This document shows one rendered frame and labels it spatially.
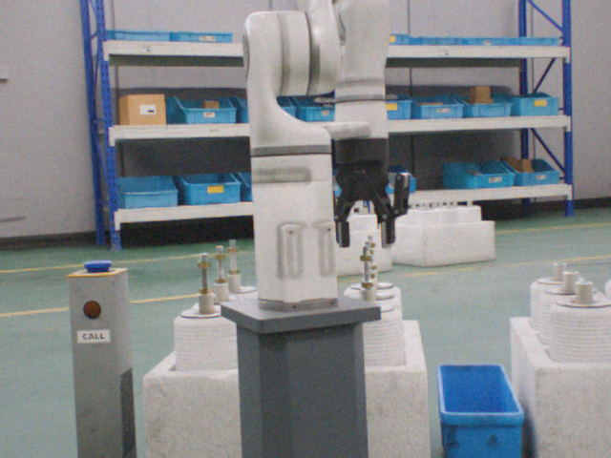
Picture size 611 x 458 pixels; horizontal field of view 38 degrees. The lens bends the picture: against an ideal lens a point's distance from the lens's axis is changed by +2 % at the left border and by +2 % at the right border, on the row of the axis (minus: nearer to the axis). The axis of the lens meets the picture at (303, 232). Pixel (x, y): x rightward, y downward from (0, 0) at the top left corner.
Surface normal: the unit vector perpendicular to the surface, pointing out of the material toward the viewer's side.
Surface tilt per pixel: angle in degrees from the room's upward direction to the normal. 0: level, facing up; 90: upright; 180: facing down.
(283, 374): 90
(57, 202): 90
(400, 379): 90
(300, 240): 90
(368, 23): 107
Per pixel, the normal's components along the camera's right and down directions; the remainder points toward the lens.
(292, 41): 0.14, -0.11
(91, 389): -0.10, 0.07
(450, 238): 0.43, 0.04
